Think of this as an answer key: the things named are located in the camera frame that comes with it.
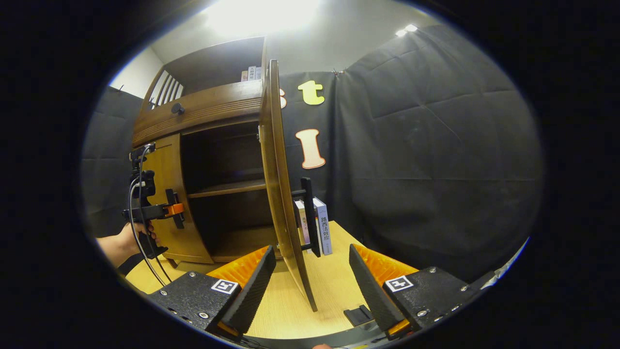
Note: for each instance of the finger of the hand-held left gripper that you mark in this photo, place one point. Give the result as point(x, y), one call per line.
point(174, 210)

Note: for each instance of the wooden double-door shoe cabinet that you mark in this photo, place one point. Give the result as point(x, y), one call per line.
point(218, 63)

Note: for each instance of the black round drawer knob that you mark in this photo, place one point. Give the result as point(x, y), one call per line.
point(178, 108)

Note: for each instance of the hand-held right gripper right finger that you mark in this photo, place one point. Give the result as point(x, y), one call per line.
point(370, 291)

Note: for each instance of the white upright book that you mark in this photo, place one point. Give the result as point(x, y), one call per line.
point(251, 73)

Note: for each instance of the pale blue book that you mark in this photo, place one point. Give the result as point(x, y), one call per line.
point(323, 228)

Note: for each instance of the small black block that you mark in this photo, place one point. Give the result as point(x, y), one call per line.
point(358, 315)

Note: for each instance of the wooden cabinet drawer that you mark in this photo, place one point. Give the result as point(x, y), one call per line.
point(218, 106)

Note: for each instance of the small ceiling light panel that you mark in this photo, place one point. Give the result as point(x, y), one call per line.
point(406, 30)

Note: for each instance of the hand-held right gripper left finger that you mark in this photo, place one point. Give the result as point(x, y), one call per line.
point(254, 291)

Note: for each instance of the large ceiling light panel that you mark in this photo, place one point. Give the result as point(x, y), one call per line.
point(261, 14)

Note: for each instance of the wooden shoe cabinet door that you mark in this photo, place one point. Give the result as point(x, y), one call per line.
point(281, 194)
point(167, 165)

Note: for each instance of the black backdrop cloth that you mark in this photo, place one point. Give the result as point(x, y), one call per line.
point(436, 145)

